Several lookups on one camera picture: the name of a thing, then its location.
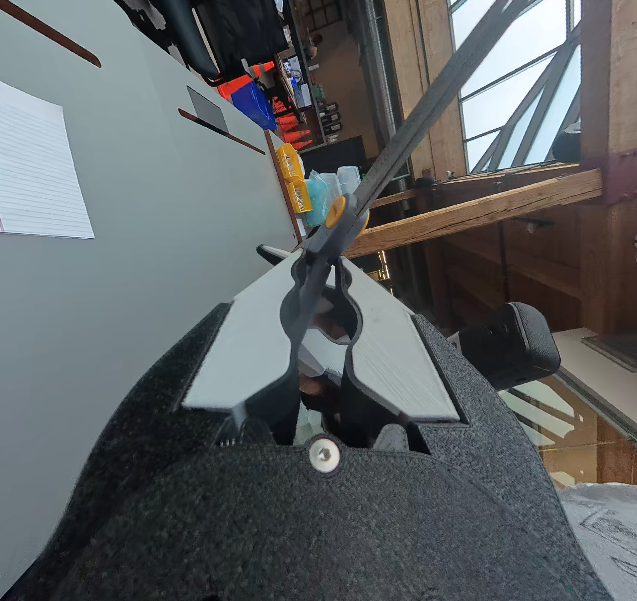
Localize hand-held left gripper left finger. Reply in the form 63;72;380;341
183;257;302;445

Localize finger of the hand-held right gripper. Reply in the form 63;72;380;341
256;244;301;266

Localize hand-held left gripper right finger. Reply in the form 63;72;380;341
334;257;461;423

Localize grey scissors with yellow pivot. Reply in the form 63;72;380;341
280;0;554;363

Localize grey desk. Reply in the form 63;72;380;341
0;0;305;592

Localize yellow plastic bin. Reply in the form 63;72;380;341
286;179;313;214
276;143;305;182

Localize teal plastic bag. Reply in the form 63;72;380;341
305;173;339;226

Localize blue plastic bin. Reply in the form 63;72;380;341
230;81;278;131

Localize wooden beam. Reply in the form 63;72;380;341
343;168;603;258

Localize large orange traffic cone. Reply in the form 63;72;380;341
216;61;277;101

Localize lined white paper sheet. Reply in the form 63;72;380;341
0;81;95;239

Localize large glass window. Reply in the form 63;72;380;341
445;0;583;174

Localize desk cable cover plate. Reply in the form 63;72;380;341
186;86;230;134

